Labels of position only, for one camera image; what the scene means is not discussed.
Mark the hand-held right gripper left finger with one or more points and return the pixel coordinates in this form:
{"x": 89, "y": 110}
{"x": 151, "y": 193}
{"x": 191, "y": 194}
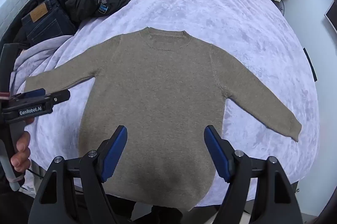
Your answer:
{"x": 115, "y": 150}

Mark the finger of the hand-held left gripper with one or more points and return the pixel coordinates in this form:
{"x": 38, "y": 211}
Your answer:
{"x": 59, "y": 96}
{"x": 35, "y": 93}

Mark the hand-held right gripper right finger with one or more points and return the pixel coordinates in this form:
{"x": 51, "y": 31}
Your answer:
{"x": 217, "y": 150}

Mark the brown knit sweater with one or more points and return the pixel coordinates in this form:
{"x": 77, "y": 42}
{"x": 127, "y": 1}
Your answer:
{"x": 158, "y": 95}

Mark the person's left hand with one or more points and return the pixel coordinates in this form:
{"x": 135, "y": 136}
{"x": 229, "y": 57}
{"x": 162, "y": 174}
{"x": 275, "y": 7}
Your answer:
{"x": 22, "y": 143}

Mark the dark blue jeans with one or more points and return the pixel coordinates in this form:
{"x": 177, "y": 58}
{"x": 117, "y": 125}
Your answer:
{"x": 44, "y": 23}

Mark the person's dark pants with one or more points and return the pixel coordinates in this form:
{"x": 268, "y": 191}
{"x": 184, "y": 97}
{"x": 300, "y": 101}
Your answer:
{"x": 163, "y": 216}

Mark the lavender plush blanket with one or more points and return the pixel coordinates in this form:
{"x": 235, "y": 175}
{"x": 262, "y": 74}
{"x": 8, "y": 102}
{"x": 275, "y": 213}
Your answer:
{"x": 210, "y": 16}

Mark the black television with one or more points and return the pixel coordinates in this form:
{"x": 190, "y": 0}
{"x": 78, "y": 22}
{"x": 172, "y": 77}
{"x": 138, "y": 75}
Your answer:
{"x": 331, "y": 17}

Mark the black bed frame bar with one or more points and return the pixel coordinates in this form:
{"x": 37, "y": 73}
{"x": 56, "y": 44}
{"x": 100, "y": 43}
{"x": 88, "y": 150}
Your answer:
{"x": 310, "y": 65}

